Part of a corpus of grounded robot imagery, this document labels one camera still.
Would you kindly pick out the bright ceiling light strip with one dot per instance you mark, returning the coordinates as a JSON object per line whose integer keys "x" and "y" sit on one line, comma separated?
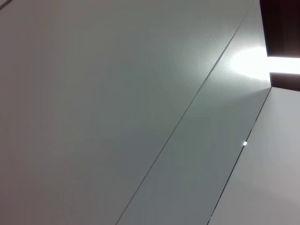
{"x": 281, "y": 64}

